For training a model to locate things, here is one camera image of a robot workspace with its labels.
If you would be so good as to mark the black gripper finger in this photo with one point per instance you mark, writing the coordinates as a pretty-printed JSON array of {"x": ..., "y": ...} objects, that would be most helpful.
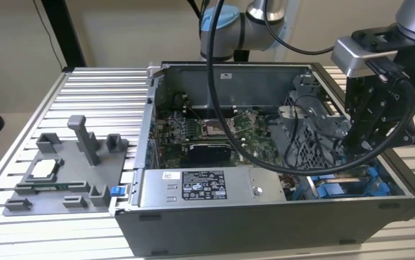
[
  {"x": 362, "y": 119},
  {"x": 395, "y": 132}
]

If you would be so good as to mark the hard disk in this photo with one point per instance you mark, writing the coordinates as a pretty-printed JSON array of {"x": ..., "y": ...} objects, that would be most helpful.
[{"x": 340, "y": 187}]

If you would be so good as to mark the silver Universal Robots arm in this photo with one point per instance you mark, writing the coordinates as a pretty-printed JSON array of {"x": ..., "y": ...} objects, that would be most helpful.
[{"x": 224, "y": 35}]

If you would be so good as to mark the grey metal disk bay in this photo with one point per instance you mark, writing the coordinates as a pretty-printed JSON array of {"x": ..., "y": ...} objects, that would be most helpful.
[{"x": 308, "y": 135}]

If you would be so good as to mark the green motherboard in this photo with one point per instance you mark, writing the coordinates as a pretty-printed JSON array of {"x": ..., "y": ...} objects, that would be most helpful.
[{"x": 257, "y": 146}]

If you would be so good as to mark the CPU socket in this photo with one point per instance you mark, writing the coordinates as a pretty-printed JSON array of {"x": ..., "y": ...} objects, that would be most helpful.
[{"x": 212, "y": 127}]

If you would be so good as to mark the black graphics card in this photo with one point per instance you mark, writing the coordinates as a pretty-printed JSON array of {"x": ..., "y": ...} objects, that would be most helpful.
[{"x": 207, "y": 154}]

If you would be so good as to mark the silver power supply unit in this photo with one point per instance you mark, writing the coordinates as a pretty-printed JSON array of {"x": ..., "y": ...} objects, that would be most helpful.
[{"x": 211, "y": 187}]

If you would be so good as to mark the dark grey PC case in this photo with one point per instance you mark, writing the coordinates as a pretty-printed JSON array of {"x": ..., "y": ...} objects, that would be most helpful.
[{"x": 249, "y": 227}]

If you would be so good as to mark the blue case latch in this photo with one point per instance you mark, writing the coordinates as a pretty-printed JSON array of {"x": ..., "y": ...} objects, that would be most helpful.
[{"x": 116, "y": 191}]

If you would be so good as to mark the grey parts rack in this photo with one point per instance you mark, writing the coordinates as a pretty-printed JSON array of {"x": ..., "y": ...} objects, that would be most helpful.
[{"x": 73, "y": 173}]

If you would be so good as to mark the green RAM stick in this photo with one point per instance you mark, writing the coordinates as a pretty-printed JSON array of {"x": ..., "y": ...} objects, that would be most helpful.
[{"x": 60, "y": 186}]

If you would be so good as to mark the silver CPU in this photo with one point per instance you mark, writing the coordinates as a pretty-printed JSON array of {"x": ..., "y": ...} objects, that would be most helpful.
[{"x": 43, "y": 168}]

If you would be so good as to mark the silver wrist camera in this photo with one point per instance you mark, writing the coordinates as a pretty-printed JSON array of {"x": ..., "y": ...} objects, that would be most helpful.
[{"x": 358, "y": 57}]

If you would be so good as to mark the black upright frame post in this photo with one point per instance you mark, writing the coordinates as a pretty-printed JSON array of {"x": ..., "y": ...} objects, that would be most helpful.
[{"x": 64, "y": 35}]

